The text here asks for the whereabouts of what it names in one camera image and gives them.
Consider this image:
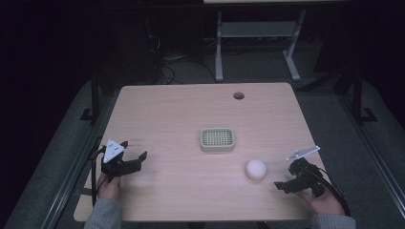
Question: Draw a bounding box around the white round soap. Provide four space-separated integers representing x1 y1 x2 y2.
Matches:
245 158 268 182

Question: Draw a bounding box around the black metal stand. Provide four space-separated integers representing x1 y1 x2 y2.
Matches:
350 68 379 125
79 71 100 122

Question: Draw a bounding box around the white metal table frame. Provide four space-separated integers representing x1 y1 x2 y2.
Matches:
214 9 308 83

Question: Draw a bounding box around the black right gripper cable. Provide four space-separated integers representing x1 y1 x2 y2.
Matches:
313 167 352 218

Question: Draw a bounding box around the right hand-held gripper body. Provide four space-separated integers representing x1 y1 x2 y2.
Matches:
285 145 326 198

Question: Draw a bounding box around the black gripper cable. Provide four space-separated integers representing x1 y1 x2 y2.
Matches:
313 167 352 218
90 145 107 208

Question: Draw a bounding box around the person's left hand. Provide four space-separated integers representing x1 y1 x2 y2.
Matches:
96 172 122 200

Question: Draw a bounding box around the grey metal floor rail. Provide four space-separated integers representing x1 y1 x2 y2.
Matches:
336 94 405 211
39 92 120 229

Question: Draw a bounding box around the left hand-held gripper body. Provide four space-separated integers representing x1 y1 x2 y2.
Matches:
100 138 142 177

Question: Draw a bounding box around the person's right hand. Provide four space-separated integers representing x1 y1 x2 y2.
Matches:
295 186 346 216

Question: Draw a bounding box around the green mesh basket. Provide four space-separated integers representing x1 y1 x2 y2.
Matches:
199 127 236 154

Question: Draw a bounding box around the tangle of black floor cables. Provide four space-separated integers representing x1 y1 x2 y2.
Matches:
144 32 218 86

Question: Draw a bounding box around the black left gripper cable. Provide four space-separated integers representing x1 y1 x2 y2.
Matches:
90 145 107 208

